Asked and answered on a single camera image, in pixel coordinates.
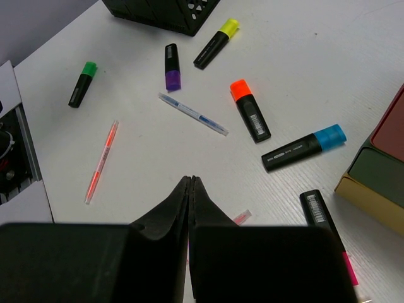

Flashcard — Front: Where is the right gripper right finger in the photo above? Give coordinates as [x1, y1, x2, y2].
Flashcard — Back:
[189, 177, 357, 302]

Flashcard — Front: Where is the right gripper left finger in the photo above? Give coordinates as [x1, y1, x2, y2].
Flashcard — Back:
[1, 177, 191, 302]

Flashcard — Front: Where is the blue cap black highlighter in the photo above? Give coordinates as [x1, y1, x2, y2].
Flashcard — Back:
[261, 124, 347, 172]

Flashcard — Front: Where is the purple cap black highlighter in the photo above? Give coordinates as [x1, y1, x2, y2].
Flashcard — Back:
[164, 44, 181, 92]

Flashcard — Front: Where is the green cap black highlighter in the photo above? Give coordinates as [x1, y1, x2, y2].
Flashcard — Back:
[68, 61, 97, 108]

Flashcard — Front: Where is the salmon top drawer box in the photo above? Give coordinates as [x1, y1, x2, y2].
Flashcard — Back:
[371, 86, 404, 161]

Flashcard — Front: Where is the green drawer box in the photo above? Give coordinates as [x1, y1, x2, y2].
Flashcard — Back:
[347, 138, 403, 208]

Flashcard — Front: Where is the pink thin pen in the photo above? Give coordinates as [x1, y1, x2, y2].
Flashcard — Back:
[233, 210, 252, 226]

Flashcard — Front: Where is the orange thin pen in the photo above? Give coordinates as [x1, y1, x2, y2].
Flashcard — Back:
[84, 120, 119, 205]

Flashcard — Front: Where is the pink cap black highlighter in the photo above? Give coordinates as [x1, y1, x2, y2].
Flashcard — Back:
[299, 189, 359, 287]

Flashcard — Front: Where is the orange cap black highlighter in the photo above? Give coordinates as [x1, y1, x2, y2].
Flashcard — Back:
[230, 79, 271, 143]

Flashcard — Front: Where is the blue thin pen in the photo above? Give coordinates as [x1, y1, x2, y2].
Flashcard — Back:
[158, 93, 229, 136]

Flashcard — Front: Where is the yellow bottom drawer box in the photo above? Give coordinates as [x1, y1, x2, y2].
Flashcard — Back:
[335, 173, 403, 236]

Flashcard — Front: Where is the yellow cap black highlighter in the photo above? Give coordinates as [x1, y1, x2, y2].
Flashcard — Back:
[193, 18, 239, 70]

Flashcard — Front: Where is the black mesh file organizer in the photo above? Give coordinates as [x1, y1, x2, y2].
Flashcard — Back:
[102, 0, 220, 37]

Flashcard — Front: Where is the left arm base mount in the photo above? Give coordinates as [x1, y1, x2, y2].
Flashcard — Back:
[1, 61, 42, 205]

